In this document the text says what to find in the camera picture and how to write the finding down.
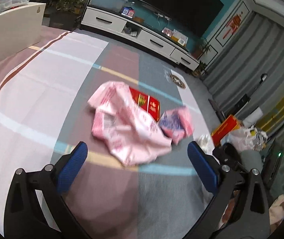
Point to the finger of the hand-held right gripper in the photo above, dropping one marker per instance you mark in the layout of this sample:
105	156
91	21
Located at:
227	155

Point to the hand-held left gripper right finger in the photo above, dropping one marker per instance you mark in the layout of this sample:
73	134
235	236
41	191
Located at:
203	166

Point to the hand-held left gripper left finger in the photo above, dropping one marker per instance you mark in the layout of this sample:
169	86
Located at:
72	164

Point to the small pink purple packet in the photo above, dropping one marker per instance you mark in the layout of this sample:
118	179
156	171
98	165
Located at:
174	124

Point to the large pink plastic wrapper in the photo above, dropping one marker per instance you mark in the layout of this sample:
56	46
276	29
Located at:
127	134

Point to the red gold cardboard box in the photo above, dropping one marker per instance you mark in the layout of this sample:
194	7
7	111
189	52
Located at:
148	104

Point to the person's right forearm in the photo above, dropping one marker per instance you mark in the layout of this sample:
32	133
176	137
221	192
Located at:
279	211

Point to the full white plastic bag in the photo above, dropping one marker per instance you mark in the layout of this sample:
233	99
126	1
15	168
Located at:
239	135

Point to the orange shopping bag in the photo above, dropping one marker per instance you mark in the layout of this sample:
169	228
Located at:
225	128

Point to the white upright panel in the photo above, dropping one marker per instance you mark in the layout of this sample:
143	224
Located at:
255	115

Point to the black upright vacuum cleaner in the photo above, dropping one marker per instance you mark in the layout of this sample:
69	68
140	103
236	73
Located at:
242	100

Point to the grey curtain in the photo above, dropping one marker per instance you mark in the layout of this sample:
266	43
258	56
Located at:
231	67

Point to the small potted floor plant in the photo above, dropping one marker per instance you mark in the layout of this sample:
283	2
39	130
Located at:
201	67

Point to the potted plant in brown pot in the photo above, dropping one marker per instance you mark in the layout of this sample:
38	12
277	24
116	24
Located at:
198	54

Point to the white desk calendar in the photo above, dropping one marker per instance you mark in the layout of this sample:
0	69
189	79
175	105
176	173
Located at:
180	37

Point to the pink flat packet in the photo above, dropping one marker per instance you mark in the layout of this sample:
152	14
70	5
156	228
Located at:
167	31

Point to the white television cabinet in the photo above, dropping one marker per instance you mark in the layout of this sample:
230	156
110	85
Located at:
107	20

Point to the large black television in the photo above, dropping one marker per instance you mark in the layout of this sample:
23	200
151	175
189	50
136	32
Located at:
176	5

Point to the leafy plant in black planter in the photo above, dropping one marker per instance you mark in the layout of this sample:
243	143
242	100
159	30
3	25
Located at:
68	5

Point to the blue red small box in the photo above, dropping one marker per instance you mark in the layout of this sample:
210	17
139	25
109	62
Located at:
127	12

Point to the clear storage box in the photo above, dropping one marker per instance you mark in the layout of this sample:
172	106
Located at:
107	1

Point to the red knot wall decoration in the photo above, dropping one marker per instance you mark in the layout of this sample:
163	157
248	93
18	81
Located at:
236	22

